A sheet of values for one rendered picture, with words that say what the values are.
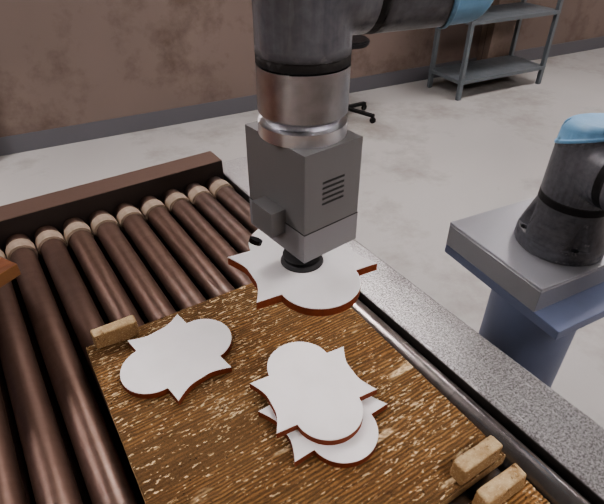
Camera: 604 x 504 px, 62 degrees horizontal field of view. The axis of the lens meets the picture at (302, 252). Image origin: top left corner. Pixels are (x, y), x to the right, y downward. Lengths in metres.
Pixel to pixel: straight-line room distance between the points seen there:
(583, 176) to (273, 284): 0.56
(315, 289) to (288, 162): 0.13
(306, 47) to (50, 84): 3.39
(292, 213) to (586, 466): 0.44
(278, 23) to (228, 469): 0.44
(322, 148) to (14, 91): 3.39
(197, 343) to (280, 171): 0.33
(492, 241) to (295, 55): 0.66
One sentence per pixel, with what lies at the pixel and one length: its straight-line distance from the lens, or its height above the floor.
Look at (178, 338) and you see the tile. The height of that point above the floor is 0.95.
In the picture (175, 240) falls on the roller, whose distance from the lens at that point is 0.94.
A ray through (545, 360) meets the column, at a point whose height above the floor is 0.69.
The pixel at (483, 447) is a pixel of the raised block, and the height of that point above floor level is 0.96.
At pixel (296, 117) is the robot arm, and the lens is 0.39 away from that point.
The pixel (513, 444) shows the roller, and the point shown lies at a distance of 0.66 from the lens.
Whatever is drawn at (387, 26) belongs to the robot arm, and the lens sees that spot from 0.42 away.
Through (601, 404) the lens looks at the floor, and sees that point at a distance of 2.07.
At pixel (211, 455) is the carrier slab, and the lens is 0.60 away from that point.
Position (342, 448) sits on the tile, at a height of 0.95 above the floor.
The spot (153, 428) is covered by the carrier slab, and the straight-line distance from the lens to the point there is 0.63.
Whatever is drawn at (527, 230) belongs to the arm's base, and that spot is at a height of 0.95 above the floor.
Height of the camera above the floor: 1.44
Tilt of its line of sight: 36 degrees down
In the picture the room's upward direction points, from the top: straight up
